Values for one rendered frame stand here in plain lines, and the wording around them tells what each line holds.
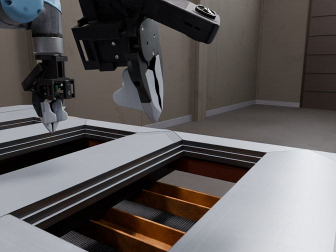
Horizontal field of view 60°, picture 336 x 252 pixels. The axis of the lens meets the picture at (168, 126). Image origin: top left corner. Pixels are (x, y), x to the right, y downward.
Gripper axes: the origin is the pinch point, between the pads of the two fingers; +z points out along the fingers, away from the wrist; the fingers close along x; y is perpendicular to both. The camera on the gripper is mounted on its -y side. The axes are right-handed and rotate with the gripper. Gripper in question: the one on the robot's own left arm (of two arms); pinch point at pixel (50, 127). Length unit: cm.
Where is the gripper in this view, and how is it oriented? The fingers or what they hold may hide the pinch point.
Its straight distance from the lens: 89.0
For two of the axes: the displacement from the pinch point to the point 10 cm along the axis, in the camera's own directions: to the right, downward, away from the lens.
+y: 8.5, 1.1, -5.2
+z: 0.0, 9.8, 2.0
